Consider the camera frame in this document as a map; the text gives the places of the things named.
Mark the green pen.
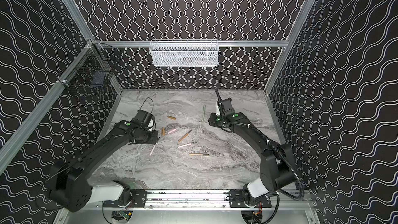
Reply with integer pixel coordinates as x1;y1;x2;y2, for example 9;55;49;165
202;104;206;122

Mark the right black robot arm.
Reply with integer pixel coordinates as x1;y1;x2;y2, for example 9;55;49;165
208;98;305;201

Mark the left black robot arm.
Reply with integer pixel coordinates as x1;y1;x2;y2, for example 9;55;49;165
45;110;158;212

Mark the brown pen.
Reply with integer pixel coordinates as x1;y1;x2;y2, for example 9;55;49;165
177;129;193;143

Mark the pink pen center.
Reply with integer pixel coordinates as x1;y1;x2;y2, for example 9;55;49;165
177;142;197;148

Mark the tan pen lower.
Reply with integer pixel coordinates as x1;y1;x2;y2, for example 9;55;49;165
189;153;210;156

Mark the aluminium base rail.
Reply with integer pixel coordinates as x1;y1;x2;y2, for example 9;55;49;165
63;189;312;209

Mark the white wire mesh basket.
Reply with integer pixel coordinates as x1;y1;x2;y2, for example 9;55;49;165
149;39;219;67

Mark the black wire mesh basket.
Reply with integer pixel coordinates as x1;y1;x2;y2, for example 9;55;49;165
60;39;122;102

